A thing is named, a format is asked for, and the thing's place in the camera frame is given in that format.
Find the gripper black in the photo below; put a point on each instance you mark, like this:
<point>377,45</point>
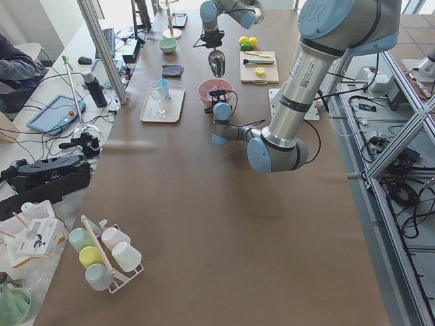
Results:
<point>213,39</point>
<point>217,99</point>

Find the pink bowl of ice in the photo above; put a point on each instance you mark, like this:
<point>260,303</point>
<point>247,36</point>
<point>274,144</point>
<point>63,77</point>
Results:
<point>209,85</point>

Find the steel ice scoop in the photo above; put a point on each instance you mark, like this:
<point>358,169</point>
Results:
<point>217,62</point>

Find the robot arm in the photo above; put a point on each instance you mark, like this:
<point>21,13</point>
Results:
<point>246,13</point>
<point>328,30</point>

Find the blue cup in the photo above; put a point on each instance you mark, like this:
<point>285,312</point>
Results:
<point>163,85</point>

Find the white cup rack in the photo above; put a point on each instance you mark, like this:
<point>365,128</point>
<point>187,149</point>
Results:
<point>105,252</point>

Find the yellow lemon upper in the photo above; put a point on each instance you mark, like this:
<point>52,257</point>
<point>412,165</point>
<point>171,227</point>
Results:
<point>243,40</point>

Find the yellow lemon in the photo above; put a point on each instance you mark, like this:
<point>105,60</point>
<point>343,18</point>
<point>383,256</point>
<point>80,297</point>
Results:
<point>253,41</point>
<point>243,40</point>

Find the green lime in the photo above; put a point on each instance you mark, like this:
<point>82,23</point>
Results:
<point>245,47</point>

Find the bamboo cutting board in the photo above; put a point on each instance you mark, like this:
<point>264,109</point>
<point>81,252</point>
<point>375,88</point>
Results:
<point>248,72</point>

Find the yellow lemon lower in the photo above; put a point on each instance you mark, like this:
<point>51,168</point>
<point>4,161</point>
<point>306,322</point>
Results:
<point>253,41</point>

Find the yellow plastic knife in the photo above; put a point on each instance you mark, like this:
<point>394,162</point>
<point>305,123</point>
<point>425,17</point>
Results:
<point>261,55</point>

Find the wooden glass stand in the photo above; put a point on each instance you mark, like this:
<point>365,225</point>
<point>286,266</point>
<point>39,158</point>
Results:
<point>171,31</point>

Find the mint green bowl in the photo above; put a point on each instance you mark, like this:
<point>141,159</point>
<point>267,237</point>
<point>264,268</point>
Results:
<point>167,45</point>

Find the half lemon slice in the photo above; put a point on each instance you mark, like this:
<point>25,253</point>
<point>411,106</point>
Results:
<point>260,71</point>

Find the cream serving tray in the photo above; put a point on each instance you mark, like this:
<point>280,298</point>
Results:
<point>149,112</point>

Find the grey folded cloth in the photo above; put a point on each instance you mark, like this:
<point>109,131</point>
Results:
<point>172,71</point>

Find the clear wine glass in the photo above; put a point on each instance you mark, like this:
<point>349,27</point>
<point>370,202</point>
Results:
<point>158,97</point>

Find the black thermos bottle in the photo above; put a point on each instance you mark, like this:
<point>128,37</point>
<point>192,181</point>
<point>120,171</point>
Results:
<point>94,88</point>

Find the blue teach pendant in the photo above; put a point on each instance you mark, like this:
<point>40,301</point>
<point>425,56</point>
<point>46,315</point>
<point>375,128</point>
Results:
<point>54,117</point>

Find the black equipment case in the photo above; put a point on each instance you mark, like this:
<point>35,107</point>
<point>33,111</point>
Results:
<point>49,179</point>

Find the seated person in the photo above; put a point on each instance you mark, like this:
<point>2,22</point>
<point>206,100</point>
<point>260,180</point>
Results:
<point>20,75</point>

